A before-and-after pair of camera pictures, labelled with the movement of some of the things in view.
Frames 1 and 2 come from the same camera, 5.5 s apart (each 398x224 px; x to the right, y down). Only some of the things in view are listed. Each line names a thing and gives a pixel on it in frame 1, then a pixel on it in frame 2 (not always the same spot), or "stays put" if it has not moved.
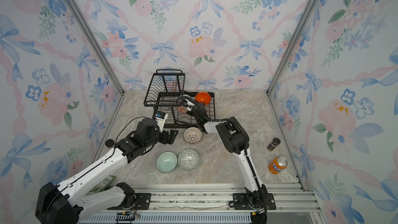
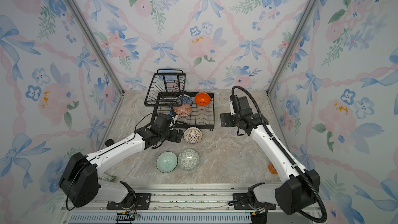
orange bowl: (203, 97) stays put
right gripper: (196, 105) -> (228, 121)
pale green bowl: (167, 162) stays put
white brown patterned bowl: (192, 135) stays put
